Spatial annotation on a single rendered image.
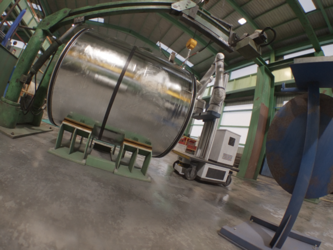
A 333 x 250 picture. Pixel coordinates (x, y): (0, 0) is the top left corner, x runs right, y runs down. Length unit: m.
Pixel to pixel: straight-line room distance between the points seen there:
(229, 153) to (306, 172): 1.62
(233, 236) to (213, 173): 1.41
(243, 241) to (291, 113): 0.82
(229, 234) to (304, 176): 0.50
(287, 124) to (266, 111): 4.34
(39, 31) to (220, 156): 2.75
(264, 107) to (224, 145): 3.32
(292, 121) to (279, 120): 0.10
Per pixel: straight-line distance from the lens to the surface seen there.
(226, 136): 2.29
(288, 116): 1.12
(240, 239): 0.87
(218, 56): 2.30
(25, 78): 1.68
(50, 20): 1.89
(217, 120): 2.31
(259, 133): 5.07
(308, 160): 0.94
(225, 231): 0.90
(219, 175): 2.24
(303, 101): 1.14
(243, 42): 1.62
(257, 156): 5.15
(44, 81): 2.34
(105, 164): 1.38
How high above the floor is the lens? 0.42
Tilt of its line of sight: 6 degrees up
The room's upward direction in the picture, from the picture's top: 18 degrees clockwise
